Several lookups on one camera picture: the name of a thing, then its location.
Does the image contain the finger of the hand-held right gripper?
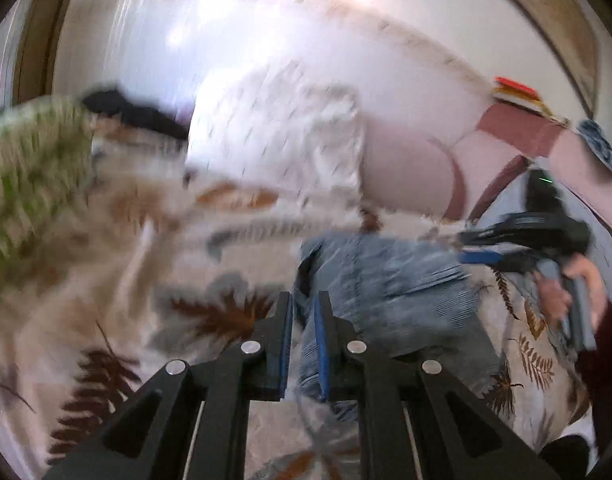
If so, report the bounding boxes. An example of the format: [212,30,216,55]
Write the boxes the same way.
[457,226,517,250]
[460,251,509,271]

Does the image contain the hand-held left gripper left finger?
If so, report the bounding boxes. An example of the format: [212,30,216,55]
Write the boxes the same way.
[45,292,295,480]

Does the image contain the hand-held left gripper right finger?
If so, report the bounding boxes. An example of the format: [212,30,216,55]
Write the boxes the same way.
[313,290,562,480]

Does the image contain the blue denim pants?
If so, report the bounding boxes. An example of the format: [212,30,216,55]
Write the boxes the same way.
[292,234,502,423]

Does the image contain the person's right forearm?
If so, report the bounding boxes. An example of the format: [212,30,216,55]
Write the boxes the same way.
[574,296,612,458]

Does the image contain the person's right hand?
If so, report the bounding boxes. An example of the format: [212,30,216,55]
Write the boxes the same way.
[536,254,608,333]

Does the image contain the light blue cushion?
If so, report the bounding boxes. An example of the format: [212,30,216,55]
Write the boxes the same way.
[473,172,612,261]

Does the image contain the pink bolster cushion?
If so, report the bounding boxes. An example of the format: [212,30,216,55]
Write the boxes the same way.
[360,120,469,221]

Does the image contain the pink padded headboard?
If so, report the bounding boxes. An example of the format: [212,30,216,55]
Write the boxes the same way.
[456,102,612,226]

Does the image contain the blue patterned cloth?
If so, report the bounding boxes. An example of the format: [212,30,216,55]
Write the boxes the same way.
[578,119,612,177]

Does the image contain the leaf printed bed blanket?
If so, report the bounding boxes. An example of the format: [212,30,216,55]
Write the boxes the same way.
[0,115,594,480]

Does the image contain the red book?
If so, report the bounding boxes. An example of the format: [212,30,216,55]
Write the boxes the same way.
[493,76,539,98]

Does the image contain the white printed pillow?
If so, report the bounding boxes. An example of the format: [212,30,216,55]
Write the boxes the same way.
[185,57,364,198]

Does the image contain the black garment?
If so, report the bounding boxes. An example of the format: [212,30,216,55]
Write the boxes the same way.
[81,87,189,142]

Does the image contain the green patterned rolled quilt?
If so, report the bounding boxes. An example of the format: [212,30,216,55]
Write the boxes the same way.
[0,95,99,331]

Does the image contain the brown wooden door frame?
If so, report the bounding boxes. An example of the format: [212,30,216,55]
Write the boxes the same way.
[11,0,87,106]

